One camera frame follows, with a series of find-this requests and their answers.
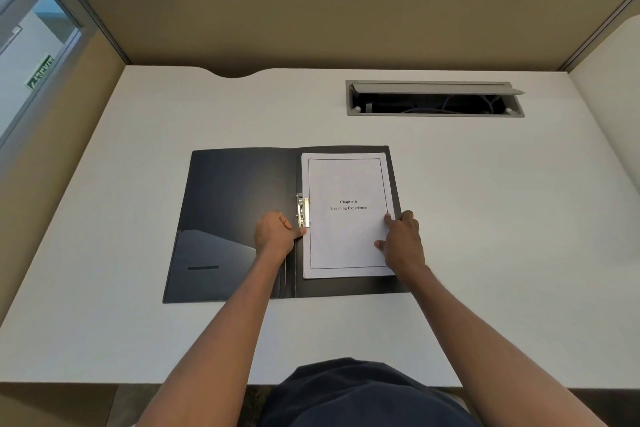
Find person's right hand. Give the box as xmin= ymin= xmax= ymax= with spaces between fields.
xmin=374 ymin=210 xmax=431 ymax=285

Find person's left hand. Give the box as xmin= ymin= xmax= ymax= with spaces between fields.
xmin=254 ymin=211 xmax=307 ymax=262

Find silver metal folder clip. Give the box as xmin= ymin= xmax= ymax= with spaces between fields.
xmin=296 ymin=193 xmax=312 ymax=230

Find white printed paper stack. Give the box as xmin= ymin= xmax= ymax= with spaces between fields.
xmin=301 ymin=152 xmax=397 ymax=280

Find black plastic folder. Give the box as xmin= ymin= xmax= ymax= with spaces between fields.
xmin=162 ymin=145 xmax=409 ymax=304

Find person's right forearm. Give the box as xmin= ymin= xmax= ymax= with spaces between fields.
xmin=404 ymin=266 xmax=609 ymax=427

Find person's left forearm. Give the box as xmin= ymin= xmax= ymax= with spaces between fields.
xmin=134 ymin=248 xmax=297 ymax=427

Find person's dark blue shirt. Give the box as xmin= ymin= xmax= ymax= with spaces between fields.
xmin=257 ymin=358 xmax=484 ymax=427

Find beige desk partition panel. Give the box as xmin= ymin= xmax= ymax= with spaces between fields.
xmin=50 ymin=0 xmax=640 ymax=78

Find beige partition with glass window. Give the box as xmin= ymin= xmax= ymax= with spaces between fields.
xmin=0 ymin=0 xmax=127 ymax=325

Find pale side partition panel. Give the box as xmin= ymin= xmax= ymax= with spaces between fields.
xmin=559 ymin=0 xmax=640 ymax=181

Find grey desk cable tray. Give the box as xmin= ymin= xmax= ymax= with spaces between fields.
xmin=345 ymin=80 xmax=526 ymax=118

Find black cable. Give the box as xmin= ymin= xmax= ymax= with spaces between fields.
xmin=400 ymin=95 xmax=502 ymax=115

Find grey cable tray lid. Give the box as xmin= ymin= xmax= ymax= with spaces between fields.
xmin=349 ymin=82 xmax=526 ymax=96

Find green wall sign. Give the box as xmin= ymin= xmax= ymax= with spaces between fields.
xmin=25 ymin=54 xmax=55 ymax=91

